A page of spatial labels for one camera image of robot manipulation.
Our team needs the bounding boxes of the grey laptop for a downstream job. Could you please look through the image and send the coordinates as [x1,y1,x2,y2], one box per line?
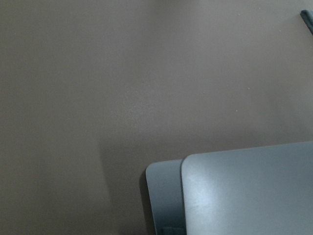
[145,141,313,235]

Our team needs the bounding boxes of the folded grey cloth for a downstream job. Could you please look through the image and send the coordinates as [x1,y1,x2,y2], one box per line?
[300,9,313,34]

